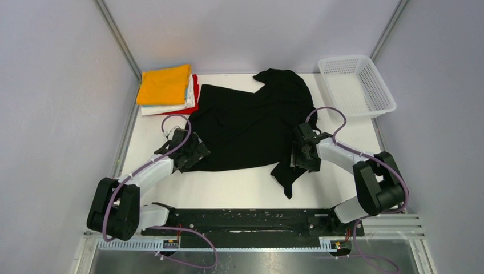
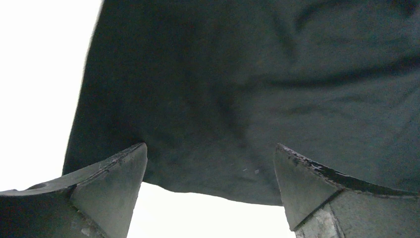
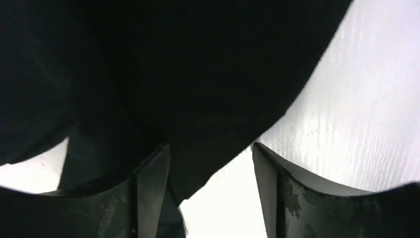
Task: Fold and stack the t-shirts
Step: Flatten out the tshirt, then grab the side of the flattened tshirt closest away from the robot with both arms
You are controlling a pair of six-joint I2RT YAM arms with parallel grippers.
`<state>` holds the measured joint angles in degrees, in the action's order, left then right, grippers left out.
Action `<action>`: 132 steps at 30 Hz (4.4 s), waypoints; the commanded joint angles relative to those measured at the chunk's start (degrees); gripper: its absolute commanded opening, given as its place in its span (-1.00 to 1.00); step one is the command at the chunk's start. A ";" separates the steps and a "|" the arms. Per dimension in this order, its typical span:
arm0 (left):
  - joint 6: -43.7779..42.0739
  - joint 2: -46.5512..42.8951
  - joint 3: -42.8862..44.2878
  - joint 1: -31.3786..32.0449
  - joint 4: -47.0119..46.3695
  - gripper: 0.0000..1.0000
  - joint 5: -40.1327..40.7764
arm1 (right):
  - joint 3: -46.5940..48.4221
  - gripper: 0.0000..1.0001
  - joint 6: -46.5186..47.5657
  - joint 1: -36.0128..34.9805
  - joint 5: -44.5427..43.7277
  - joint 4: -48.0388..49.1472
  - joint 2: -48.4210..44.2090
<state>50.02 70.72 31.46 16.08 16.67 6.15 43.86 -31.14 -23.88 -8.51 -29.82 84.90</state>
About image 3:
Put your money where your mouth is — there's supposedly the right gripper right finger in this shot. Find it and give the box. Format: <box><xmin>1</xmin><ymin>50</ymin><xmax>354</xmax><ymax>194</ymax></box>
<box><xmin>252</xmin><ymin>142</ymin><xmax>420</xmax><ymax>238</ymax></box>

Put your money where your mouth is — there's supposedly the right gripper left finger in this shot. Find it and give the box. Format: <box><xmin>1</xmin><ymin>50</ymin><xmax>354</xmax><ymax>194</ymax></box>
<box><xmin>0</xmin><ymin>144</ymin><xmax>170</xmax><ymax>238</ymax></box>

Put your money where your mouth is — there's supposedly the black t shirt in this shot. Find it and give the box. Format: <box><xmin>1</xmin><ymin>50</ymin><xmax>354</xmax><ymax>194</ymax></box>
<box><xmin>0</xmin><ymin>0</ymin><xmax>351</xmax><ymax>238</ymax></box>

